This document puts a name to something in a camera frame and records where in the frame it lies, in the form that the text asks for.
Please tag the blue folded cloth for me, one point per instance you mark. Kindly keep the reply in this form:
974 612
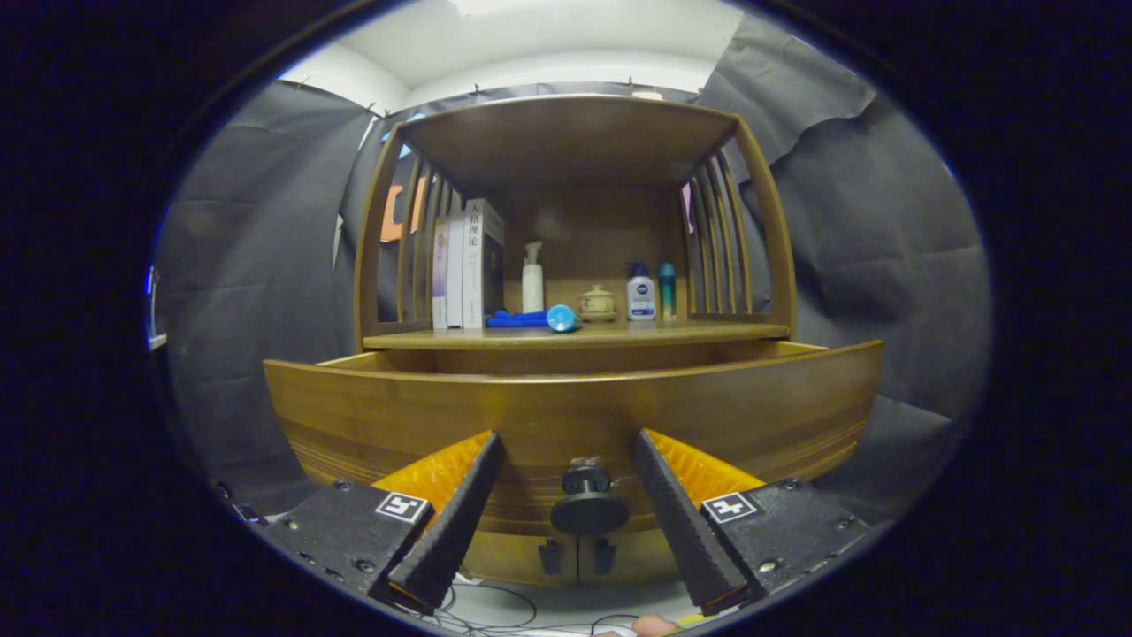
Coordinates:
515 319

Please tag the teal slim bottle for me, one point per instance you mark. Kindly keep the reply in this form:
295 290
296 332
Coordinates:
667 292

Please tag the wooden drawer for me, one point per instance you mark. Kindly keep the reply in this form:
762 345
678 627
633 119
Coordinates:
566 407

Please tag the blue white cosmetic tube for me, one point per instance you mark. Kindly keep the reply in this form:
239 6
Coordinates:
561 318

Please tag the white lotion bottle blue cap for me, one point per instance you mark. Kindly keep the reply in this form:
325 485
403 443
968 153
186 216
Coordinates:
641 296

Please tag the white book with dark cover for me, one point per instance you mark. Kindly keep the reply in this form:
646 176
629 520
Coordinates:
472 265

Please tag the thin purple book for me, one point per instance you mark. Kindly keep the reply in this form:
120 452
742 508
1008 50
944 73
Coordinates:
439 274

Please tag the black door knob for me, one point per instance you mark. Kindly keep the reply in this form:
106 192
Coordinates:
549 557
605 556

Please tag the wooden cabinet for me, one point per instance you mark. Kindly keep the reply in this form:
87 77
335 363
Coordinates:
566 133

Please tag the ceramic lidded teacup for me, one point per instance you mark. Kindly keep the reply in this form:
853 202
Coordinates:
599 303

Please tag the thin white book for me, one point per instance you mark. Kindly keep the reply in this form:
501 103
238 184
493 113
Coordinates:
455 270

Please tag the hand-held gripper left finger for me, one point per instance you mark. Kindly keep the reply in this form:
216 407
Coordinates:
455 522

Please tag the wooden countertop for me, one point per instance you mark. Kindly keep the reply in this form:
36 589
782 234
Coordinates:
672 333

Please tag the wooden cabinet door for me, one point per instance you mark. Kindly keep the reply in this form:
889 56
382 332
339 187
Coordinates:
508 559
641 559

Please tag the black drawer knob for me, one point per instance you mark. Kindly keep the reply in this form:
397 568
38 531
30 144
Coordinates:
588 513

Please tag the white pump bottle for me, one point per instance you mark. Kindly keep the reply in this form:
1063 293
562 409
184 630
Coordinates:
533 287

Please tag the black electronic device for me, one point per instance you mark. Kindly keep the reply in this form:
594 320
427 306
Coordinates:
248 513

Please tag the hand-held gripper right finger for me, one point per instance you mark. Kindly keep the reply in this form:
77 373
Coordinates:
685 522

